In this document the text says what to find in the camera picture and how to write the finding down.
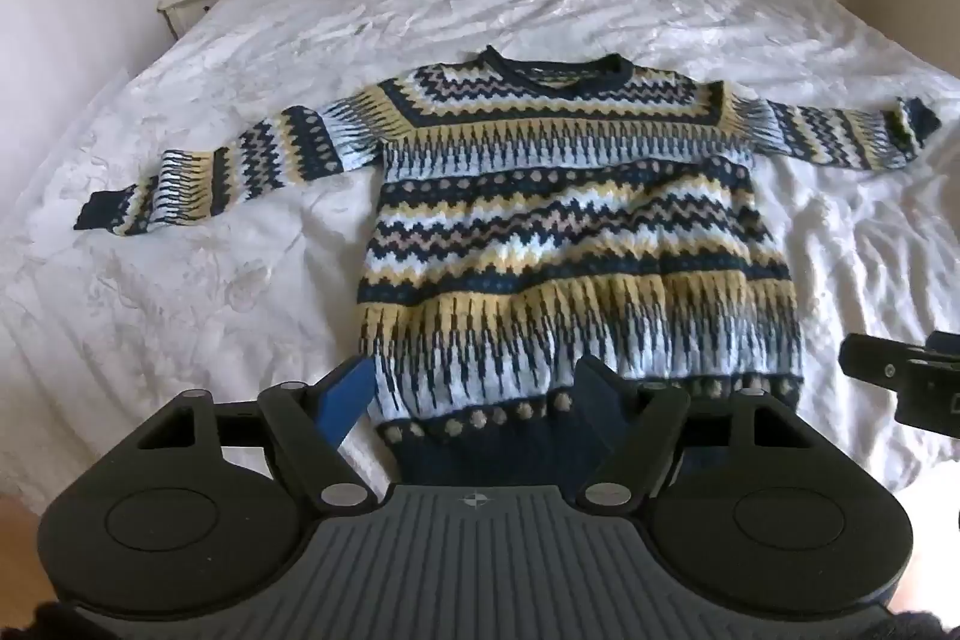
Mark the white bedspread bed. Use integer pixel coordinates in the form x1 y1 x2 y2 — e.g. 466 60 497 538
0 0 960 513

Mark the patterned knit sweater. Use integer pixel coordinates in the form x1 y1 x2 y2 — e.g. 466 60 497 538
73 46 943 488

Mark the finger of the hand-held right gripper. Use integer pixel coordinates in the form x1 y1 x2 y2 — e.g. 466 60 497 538
838 332 911 390

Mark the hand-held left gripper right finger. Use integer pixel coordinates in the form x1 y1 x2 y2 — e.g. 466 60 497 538
573 355 809 512

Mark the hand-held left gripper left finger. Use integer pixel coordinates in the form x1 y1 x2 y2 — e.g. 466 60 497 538
133 356 376 515

